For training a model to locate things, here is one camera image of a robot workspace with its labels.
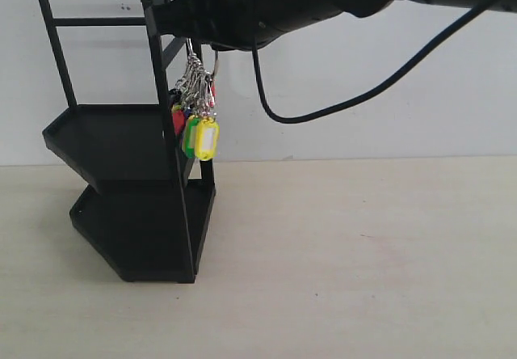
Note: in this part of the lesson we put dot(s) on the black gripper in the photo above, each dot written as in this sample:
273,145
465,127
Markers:
236,24

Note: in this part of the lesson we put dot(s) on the colourful key tag bunch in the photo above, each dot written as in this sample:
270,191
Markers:
193,107

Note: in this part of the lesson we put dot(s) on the black two-tier metal rack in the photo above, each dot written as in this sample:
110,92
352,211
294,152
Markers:
141,210

